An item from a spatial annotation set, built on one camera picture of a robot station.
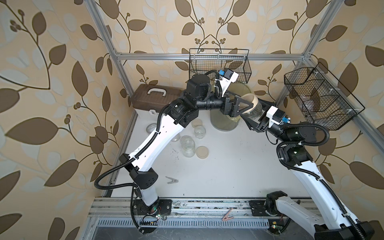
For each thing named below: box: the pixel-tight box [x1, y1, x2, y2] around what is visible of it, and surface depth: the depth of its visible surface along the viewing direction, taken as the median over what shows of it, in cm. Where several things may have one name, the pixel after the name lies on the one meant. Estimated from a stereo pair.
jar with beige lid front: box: [179, 135, 196, 158], surface depth 95 cm
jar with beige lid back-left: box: [194, 125, 207, 140], surface depth 104 cm
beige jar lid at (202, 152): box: [196, 146, 210, 159], surface depth 96 cm
